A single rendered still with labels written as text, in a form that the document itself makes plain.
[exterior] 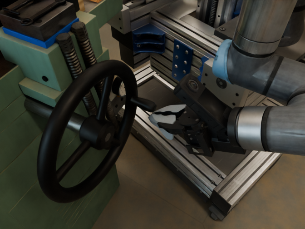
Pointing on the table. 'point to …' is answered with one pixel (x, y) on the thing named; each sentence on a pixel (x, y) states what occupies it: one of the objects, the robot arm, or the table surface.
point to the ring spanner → (40, 13)
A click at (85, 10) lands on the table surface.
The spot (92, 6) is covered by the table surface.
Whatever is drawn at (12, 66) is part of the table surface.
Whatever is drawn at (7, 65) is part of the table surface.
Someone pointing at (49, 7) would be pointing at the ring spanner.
